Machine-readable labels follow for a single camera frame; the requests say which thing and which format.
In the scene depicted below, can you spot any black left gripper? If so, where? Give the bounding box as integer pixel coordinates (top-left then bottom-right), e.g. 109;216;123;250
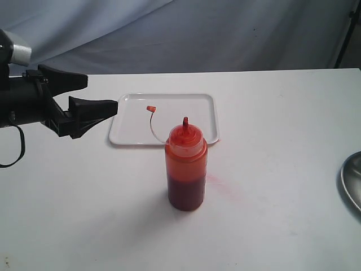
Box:
7;64;118;139

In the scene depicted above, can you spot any red sauce squeeze bottle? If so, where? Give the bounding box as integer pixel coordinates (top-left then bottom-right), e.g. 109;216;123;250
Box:
149;117;208;212

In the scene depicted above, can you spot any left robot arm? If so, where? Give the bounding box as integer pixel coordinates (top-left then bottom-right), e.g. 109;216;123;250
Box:
1;30;118;139

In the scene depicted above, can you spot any white rectangular plastic tray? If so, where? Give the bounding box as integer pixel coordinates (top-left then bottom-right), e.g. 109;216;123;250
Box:
109;93;219;146

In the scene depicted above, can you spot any metal bowl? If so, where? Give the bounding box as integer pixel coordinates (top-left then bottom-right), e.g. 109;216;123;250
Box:
339;151;360;213

